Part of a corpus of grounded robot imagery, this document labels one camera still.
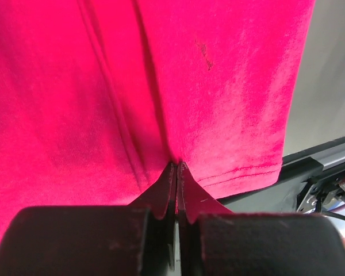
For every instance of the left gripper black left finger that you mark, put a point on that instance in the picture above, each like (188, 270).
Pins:
(134, 239)

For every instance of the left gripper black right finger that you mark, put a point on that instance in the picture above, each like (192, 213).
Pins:
(217, 241)

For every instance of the red t shirt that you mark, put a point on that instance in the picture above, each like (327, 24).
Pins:
(96, 97)

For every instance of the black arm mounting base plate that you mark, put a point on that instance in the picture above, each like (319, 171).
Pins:
(308, 179)

